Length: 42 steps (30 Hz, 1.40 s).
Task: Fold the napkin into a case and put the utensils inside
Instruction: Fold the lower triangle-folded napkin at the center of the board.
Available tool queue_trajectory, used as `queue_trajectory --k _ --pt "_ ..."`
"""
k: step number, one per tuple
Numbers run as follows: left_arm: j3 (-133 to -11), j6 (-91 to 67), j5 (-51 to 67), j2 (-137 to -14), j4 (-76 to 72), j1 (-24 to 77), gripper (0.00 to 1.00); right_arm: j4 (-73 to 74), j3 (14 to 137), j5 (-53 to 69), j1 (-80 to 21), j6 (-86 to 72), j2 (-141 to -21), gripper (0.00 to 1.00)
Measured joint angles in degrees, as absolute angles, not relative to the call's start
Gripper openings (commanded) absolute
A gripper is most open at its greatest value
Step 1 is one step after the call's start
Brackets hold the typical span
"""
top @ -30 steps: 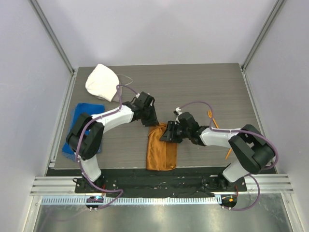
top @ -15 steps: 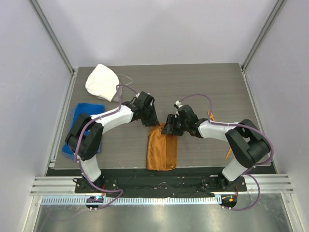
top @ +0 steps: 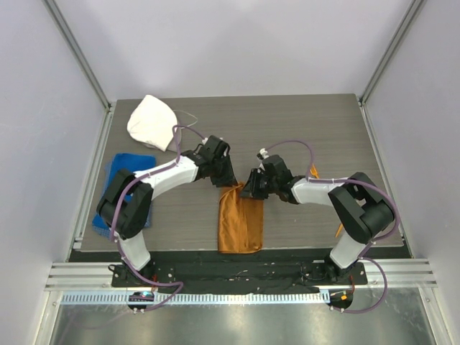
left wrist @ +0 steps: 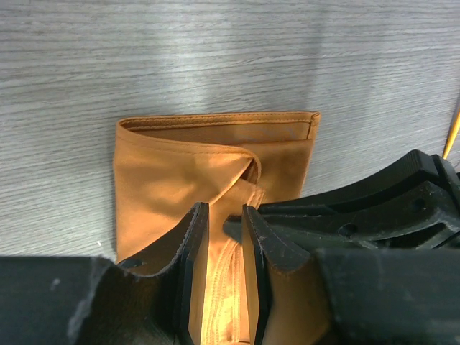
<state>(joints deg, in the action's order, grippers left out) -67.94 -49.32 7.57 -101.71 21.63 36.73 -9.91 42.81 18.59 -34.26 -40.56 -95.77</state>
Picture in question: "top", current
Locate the white cloth cap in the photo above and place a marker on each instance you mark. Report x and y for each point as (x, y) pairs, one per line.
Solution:
(151, 124)

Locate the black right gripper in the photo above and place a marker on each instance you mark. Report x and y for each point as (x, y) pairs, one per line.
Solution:
(256, 185)

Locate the aluminium frame post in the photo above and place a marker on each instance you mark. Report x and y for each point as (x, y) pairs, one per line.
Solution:
(409, 17)
(73, 45)

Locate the right aluminium frame post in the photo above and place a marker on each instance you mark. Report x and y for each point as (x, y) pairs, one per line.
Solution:
(409, 17)

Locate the orange plastic fork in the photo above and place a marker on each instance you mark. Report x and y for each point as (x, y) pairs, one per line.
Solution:
(313, 172)

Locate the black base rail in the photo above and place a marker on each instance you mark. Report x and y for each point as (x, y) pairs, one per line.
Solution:
(270, 271)

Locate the orange plastic spoon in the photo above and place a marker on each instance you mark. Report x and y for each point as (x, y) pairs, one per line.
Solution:
(338, 231)

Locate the left aluminium frame post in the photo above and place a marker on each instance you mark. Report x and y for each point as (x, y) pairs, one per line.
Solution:
(73, 45)

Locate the orange satin napkin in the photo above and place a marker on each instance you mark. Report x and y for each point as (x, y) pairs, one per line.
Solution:
(240, 222)

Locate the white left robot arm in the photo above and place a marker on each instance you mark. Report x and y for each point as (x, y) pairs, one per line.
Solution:
(157, 181)

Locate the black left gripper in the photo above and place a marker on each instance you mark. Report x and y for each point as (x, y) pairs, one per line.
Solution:
(228, 179)

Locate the white slotted cable duct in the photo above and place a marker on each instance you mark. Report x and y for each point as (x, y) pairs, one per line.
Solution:
(133, 297)

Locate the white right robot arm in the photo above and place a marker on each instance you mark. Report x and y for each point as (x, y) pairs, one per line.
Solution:
(363, 209)

